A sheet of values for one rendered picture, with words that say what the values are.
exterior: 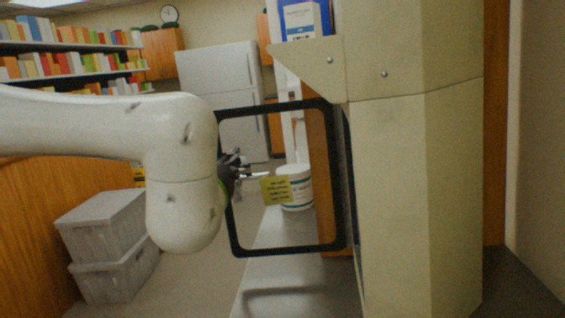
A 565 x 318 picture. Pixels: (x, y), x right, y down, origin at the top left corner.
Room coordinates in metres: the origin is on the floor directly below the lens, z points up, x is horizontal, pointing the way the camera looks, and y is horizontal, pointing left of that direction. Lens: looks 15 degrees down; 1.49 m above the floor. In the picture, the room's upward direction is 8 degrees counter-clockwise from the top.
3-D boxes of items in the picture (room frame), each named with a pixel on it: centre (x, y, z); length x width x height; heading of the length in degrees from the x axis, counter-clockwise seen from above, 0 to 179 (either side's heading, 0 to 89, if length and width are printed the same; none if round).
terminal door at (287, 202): (0.89, 0.02, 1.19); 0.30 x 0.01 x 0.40; 83
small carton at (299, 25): (0.68, -0.07, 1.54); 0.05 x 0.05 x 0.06; 68
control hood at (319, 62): (0.73, -0.08, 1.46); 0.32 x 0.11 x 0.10; 173
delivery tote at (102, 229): (2.58, 1.31, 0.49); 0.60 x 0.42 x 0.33; 173
